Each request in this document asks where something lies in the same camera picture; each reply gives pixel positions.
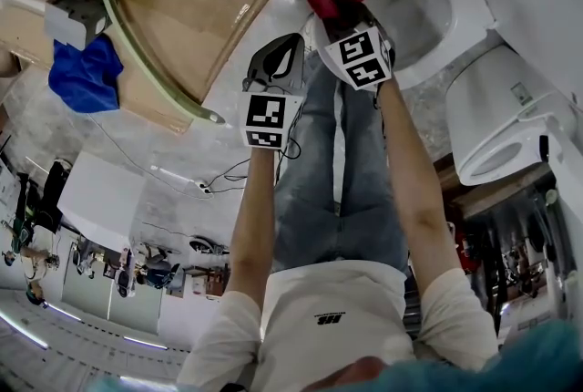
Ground white helmet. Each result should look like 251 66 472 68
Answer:
188 235 230 255

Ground large brown cardboard box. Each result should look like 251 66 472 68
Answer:
0 0 336 134

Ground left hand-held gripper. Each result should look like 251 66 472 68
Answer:
240 32 306 151

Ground blue cloth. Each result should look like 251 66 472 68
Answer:
47 33 125 114

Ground small grey device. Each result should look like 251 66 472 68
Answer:
44 0 114 52

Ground dark wooden platform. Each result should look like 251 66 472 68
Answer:
432 152 552 218

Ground person's blue jeans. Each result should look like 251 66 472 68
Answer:
271 61 411 275

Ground person's left forearm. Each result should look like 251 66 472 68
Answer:
225 147 281 304

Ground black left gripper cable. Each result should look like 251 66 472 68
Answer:
209 137 302 195

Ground red fire extinguisher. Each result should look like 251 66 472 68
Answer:
457 232 475 266

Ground white toilet brush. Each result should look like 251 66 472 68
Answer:
0 0 51 17

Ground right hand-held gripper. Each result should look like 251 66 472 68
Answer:
322 0 394 91

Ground ceiling light strip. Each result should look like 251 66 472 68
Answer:
0 310 49 350
47 302 83 323
122 335 169 351

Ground white smart toilet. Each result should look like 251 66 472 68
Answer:
445 44 579 187

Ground person's white shirt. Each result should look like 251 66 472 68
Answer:
175 260 500 392

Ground person's right forearm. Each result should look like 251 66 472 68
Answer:
376 77 465 295

